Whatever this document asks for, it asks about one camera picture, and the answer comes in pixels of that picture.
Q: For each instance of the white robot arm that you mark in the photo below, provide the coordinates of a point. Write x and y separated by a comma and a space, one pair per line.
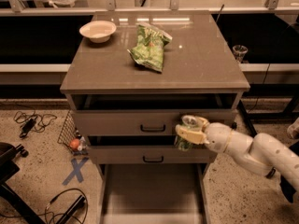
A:
258, 154

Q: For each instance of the black table leg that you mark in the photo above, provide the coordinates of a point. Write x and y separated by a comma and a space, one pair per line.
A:
246, 119

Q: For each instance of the clear plastic cup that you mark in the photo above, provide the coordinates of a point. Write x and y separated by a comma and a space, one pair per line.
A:
239, 52

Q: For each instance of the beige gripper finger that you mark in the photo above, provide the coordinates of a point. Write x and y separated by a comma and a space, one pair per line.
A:
201, 123
193, 135

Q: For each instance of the white shoe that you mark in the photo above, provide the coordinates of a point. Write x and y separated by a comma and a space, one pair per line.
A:
293, 130

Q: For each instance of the grey drawer cabinet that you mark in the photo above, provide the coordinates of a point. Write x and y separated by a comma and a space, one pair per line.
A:
199, 72

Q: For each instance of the wire basket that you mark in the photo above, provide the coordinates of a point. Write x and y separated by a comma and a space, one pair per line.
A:
69, 132

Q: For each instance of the blue tape cross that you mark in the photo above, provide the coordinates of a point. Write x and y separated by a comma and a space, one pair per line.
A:
76, 172

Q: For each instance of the white bowl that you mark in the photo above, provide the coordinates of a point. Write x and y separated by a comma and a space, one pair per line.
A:
98, 31

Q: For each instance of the top drawer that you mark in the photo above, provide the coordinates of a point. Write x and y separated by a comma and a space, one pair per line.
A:
142, 122

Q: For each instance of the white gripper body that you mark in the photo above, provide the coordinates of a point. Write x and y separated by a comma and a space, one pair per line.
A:
218, 136

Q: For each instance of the green chip bag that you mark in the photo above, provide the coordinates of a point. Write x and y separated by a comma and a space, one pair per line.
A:
149, 48

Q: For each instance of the middle drawer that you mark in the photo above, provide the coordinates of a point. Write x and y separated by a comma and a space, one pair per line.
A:
147, 154

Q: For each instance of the orange ball in basket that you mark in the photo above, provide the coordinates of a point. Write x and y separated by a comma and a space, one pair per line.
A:
74, 144

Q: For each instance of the green soda can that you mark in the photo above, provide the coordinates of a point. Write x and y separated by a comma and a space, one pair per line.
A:
184, 142

